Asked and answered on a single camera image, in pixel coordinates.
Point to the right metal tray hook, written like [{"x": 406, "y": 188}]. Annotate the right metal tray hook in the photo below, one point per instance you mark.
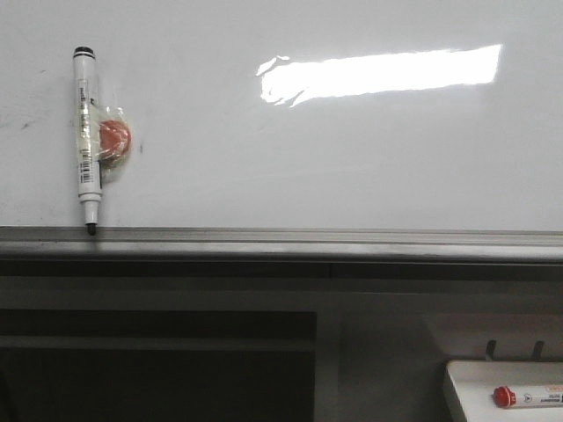
[{"x": 537, "y": 351}]

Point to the grey aluminium whiteboard ledge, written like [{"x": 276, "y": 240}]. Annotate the grey aluminium whiteboard ledge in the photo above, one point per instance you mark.
[{"x": 69, "y": 250}]

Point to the white black-tipped whiteboard marker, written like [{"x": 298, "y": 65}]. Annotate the white black-tipped whiteboard marker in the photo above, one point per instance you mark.
[{"x": 87, "y": 137}]

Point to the left metal tray hook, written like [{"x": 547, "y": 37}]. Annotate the left metal tray hook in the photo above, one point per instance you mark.
[{"x": 490, "y": 350}]

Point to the red round magnet with tape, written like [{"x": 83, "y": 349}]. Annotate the red round magnet with tape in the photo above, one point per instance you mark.
[{"x": 111, "y": 140}]

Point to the white marker tray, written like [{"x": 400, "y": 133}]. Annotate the white marker tray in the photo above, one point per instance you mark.
[{"x": 468, "y": 388}]

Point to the metal tray hook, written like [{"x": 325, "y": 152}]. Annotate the metal tray hook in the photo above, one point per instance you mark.
[
  {"x": 490, "y": 350},
  {"x": 537, "y": 351}
]

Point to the red-capped white marker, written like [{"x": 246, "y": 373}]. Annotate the red-capped white marker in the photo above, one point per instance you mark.
[{"x": 528, "y": 396}]

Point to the dark rectangular panel below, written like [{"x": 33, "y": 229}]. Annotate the dark rectangular panel below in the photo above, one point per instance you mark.
[{"x": 103, "y": 365}]

